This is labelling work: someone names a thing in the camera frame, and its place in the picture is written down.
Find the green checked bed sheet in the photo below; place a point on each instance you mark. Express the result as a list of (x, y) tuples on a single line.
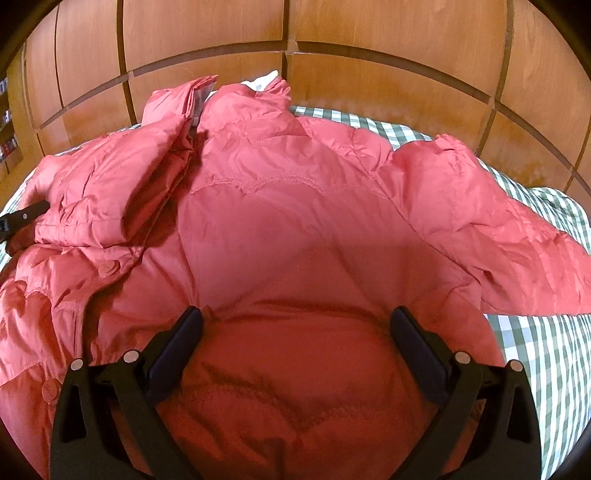
[(545, 369)]

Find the red puffer jacket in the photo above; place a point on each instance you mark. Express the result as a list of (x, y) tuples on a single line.
[(277, 230)]

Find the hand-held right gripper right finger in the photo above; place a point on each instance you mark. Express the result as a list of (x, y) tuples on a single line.
[(411, 339)]

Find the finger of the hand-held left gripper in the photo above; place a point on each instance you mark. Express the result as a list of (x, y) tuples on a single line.
[(25, 214)]

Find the wooden shelf with small items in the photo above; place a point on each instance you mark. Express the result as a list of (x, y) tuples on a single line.
[(9, 147)]

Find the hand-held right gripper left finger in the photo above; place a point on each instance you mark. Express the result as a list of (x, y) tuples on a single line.
[(182, 337)]

